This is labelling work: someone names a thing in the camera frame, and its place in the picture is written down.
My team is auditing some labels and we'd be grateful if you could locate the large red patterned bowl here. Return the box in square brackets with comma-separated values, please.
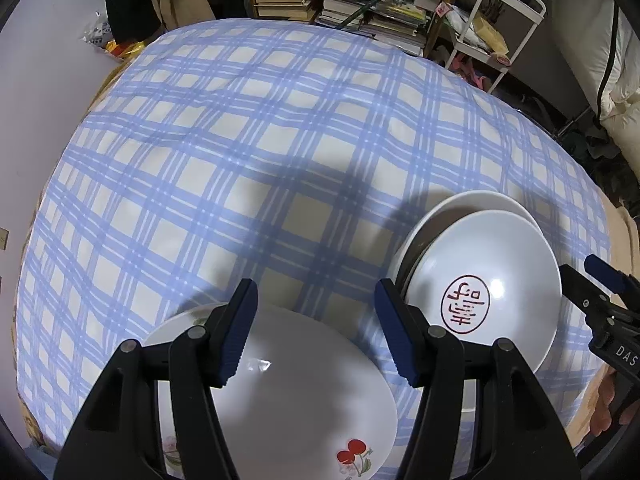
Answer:
[405, 210, 561, 370]

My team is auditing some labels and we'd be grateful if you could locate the plain white bowl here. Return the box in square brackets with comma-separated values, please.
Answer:
[388, 190, 544, 291]

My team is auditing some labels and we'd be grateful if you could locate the large cherry plate front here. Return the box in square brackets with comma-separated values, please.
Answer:
[142, 301, 400, 480]

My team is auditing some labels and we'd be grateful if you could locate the person's right hand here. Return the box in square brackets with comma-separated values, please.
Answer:
[588, 372, 639, 438]

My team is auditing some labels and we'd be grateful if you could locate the cream padded chair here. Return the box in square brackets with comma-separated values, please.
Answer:
[551, 0, 639, 174]

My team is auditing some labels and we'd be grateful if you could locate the white utility cart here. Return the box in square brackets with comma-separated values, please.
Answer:
[442, 0, 547, 93]

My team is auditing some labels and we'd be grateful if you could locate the blue checkered tablecloth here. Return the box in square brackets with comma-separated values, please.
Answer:
[15, 20, 611, 479]

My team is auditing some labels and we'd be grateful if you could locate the plastic bag of items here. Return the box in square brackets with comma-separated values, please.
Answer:
[80, 11, 145, 62]

